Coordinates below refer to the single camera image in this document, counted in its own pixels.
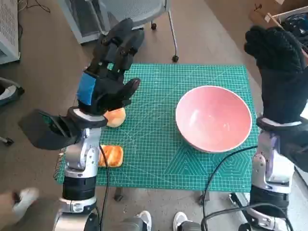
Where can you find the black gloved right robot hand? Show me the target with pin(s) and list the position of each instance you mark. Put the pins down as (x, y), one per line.
(279, 79)

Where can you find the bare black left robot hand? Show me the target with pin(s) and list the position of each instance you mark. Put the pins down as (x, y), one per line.
(108, 91)

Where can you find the round toy bread bun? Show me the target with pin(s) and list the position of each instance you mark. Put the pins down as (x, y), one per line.
(118, 118)

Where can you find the rectangular toy bread loaf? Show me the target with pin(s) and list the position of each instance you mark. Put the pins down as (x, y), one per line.
(113, 156)

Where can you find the pink bowl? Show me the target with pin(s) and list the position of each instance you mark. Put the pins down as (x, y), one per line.
(211, 120)

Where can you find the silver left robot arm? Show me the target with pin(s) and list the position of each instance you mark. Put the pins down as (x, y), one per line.
(79, 156)

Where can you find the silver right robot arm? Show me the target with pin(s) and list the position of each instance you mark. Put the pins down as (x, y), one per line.
(262, 168)

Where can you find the brown cardboard box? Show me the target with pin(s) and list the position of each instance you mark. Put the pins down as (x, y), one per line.
(262, 16)

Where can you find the green cutting mat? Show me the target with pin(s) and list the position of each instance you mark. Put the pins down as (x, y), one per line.
(149, 149)

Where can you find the grey mesh office chair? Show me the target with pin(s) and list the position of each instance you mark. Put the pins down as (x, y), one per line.
(144, 9)

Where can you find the grey and white shoe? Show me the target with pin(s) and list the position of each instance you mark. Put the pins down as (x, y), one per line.
(9, 92)

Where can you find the black table foot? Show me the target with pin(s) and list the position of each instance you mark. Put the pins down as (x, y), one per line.
(204, 198)
(118, 193)

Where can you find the black chair leg with caster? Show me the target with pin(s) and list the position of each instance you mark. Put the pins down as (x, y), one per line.
(7, 140)

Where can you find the white perforated metal case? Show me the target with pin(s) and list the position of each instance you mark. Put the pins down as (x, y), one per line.
(8, 24)

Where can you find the person's white shoe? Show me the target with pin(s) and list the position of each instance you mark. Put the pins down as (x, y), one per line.
(26, 199)
(145, 217)
(179, 217)

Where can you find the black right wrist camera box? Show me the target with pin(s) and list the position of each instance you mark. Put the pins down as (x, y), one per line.
(296, 149)

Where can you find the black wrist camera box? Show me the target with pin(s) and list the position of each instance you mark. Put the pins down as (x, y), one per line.
(43, 137)
(296, 149)

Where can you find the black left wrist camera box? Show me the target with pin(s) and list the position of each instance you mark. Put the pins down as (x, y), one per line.
(43, 137)

